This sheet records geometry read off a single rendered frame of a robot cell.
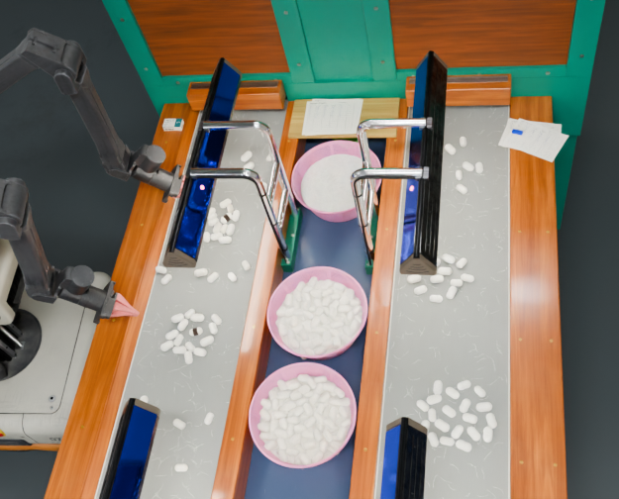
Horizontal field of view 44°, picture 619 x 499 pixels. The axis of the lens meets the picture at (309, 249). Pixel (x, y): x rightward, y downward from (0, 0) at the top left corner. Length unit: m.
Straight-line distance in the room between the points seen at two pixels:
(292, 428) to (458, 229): 0.70
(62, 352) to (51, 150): 1.29
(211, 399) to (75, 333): 0.93
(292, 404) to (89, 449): 0.52
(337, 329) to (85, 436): 0.69
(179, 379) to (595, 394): 1.40
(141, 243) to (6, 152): 1.74
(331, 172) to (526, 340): 0.77
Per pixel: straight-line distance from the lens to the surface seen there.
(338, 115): 2.36
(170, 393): 2.04
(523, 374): 1.90
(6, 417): 2.79
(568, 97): 2.41
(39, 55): 1.88
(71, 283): 1.93
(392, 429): 1.52
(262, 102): 2.40
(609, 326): 2.85
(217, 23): 2.30
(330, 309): 2.05
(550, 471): 1.83
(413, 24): 2.21
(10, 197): 1.64
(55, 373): 2.77
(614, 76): 3.54
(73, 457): 2.05
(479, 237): 2.11
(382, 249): 2.07
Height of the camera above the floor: 2.52
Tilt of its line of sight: 56 degrees down
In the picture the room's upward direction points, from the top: 18 degrees counter-clockwise
